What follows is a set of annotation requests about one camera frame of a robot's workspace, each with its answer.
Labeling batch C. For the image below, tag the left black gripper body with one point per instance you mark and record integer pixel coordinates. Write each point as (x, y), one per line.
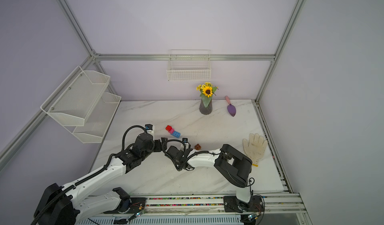
(155, 147)

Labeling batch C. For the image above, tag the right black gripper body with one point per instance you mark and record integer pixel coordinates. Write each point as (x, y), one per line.
(177, 163)

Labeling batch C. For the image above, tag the orange square lego brick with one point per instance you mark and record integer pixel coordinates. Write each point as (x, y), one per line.
(198, 147)

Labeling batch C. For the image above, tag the blue long lego brick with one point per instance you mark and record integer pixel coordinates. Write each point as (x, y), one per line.
(176, 134)

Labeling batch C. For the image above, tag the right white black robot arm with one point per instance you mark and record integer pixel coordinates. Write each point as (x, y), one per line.
(233, 165)

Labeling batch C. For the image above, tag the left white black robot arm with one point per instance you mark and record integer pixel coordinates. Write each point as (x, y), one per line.
(67, 204)

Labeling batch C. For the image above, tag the purple pink garden trowel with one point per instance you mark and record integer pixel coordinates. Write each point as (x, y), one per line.
(231, 109)

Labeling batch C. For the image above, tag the sunflower bouquet in grey vase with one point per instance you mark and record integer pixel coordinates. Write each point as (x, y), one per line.
(207, 91)

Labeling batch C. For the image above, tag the white work glove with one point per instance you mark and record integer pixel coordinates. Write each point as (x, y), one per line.
(255, 147)

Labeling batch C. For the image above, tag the white mesh two-tier shelf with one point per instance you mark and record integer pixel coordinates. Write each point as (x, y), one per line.
(83, 106)

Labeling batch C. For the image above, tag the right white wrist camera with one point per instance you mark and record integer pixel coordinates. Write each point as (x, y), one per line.
(186, 143)

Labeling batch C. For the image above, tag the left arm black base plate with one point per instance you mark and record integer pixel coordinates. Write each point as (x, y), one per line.
(129, 206)

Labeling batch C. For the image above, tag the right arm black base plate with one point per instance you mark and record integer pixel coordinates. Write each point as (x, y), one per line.
(233, 204)

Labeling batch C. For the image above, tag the white wire wall basket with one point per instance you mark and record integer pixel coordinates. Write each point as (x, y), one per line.
(189, 65)

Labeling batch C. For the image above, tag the aluminium front rail frame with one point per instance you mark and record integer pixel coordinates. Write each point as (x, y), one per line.
(214, 204)

